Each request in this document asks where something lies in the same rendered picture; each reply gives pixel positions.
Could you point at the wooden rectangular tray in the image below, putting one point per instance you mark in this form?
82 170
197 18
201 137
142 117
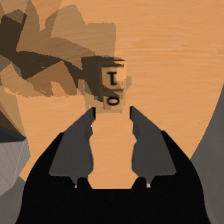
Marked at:
100 64

